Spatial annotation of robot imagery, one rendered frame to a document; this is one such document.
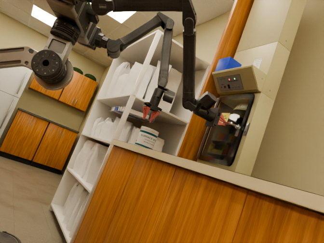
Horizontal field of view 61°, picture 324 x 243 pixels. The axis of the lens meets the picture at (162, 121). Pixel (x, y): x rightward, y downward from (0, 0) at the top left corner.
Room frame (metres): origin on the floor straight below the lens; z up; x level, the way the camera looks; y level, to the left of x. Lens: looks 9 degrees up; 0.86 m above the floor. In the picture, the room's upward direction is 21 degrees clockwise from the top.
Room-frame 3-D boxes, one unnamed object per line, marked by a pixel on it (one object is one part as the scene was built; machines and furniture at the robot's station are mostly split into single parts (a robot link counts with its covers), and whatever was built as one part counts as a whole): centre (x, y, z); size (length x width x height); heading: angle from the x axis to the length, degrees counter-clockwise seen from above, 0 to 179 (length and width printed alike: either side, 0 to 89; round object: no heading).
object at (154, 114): (1.62, 0.08, 1.14); 0.07 x 0.07 x 0.09; 27
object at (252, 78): (1.48, -0.30, 1.46); 0.32 x 0.11 x 0.10; 27
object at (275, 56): (1.56, -0.46, 1.33); 0.32 x 0.25 x 0.77; 27
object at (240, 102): (1.49, -0.33, 1.19); 0.30 x 0.01 x 0.40; 23
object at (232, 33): (1.77, -0.38, 1.64); 0.49 x 0.03 x 1.40; 117
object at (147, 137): (1.94, 0.06, 1.02); 0.13 x 0.13 x 0.15
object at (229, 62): (1.57, -0.25, 1.56); 0.10 x 0.10 x 0.09; 27
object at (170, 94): (1.63, 0.04, 1.30); 0.11 x 0.09 x 0.12; 91
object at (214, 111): (1.38, -0.21, 1.20); 0.07 x 0.07 x 0.10; 27
